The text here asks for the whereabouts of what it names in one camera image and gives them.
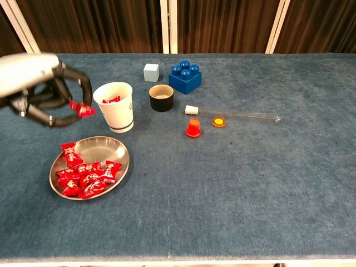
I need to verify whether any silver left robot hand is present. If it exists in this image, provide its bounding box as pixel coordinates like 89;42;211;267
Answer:
0;52;93;128

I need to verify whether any white paper cup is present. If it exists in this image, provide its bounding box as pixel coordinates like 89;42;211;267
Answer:
92;81;135;134

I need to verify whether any silver metal plate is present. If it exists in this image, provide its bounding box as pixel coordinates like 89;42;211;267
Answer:
49;135;131;200

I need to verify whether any small red plastic cup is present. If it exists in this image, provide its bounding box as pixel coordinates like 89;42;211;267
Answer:
185;117;201;139

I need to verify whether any dark brown curtain panel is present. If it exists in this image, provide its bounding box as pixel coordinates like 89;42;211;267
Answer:
274;0;356;55
15;0;164;54
0;8;27;56
177;0;281;55

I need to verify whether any pale blue cube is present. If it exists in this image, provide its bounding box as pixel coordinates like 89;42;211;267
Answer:
143;63;160;82

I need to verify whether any black cylinder container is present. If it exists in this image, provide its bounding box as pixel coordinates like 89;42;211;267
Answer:
149;84;175;112

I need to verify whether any blue building block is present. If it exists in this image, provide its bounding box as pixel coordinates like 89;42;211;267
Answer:
168;60;202;95

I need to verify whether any glass test tube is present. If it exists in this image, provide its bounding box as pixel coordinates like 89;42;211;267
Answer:
197;107;281;124

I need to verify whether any blue felt table cover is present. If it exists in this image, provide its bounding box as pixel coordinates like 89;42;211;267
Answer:
0;53;356;262

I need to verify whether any white partition post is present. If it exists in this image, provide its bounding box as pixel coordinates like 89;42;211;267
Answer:
265;0;291;55
160;0;179;55
0;0;42;55

